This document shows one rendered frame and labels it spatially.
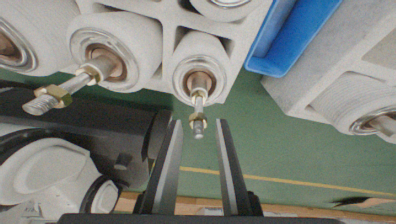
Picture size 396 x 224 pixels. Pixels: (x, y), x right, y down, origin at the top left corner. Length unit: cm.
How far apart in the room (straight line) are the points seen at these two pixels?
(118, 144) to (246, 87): 48
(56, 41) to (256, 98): 53
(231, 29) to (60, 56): 24
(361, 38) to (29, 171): 58
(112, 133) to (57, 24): 29
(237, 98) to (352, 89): 29
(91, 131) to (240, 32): 46
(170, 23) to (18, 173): 34
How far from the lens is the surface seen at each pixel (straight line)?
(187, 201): 189
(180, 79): 16
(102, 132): 47
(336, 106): 35
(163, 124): 42
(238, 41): 23
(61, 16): 27
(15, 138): 37
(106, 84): 21
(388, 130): 35
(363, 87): 36
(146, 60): 18
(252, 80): 49
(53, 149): 37
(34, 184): 38
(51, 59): 25
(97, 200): 65
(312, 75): 36
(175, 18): 22
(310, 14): 39
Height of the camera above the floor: 40
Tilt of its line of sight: 48 degrees down
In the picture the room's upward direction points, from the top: 178 degrees counter-clockwise
